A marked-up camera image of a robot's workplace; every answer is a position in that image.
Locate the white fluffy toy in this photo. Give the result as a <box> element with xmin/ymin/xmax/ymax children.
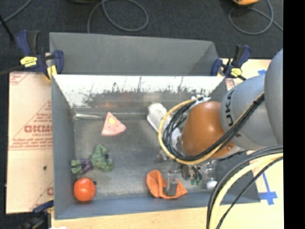
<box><xmin>147</xmin><ymin>103</ymin><xmax>182</xmax><ymax>150</ymax></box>

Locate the green toy figure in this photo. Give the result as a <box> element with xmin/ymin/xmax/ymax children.
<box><xmin>70</xmin><ymin>144</ymin><xmax>114</xmax><ymax>176</ymax></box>

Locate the orange ball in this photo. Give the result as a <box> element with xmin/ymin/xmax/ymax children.
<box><xmin>73</xmin><ymin>177</ymin><xmax>97</xmax><ymax>203</ymax></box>

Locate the grey metal bin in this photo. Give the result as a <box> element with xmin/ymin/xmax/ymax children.
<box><xmin>49</xmin><ymin>31</ymin><xmax>261</xmax><ymax>220</ymax></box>

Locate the brown cardboard board red print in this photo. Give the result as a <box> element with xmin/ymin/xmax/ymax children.
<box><xmin>5</xmin><ymin>71</ymin><xmax>55</xmax><ymax>214</ymax></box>

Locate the pink triangular toy slice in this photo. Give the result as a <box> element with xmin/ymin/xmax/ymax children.
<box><xmin>101</xmin><ymin>111</ymin><xmax>127</xmax><ymax>137</ymax></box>

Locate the orange cloth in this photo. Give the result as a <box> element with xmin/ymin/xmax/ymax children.
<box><xmin>146</xmin><ymin>170</ymin><xmax>188</xmax><ymax>199</ymax></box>

